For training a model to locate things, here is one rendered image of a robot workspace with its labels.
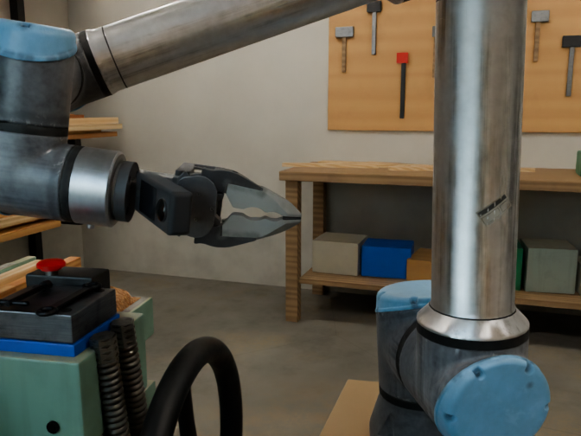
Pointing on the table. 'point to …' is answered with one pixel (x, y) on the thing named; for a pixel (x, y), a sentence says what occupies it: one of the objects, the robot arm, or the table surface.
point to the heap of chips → (124, 298)
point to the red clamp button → (51, 265)
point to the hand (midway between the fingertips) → (290, 217)
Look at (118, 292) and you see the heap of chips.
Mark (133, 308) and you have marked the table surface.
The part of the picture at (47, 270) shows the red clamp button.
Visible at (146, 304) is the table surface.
